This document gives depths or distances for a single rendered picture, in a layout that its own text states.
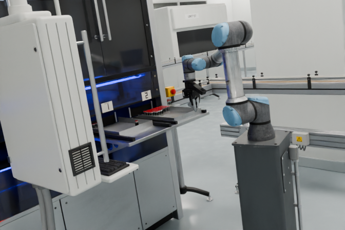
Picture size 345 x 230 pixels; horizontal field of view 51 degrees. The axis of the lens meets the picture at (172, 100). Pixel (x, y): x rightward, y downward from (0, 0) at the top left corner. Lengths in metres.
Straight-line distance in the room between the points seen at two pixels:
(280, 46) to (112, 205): 2.10
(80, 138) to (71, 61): 0.33
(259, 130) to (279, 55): 1.67
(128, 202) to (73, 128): 1.10
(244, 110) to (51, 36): 1.00
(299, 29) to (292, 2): 0.24
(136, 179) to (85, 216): 0.43
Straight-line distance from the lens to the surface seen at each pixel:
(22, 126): 1.76
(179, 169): 3.08
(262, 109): 1.97
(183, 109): 2.49
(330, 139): 2.89
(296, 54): 3.49
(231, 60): 1.87
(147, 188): 2.64
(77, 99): 1.57
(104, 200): 2.42
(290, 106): 3.62
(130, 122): 2.39
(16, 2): 1.73
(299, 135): 2.92
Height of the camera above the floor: 1.41
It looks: 10 degrees down
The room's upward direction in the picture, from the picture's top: 8 degrees counter-clockwise
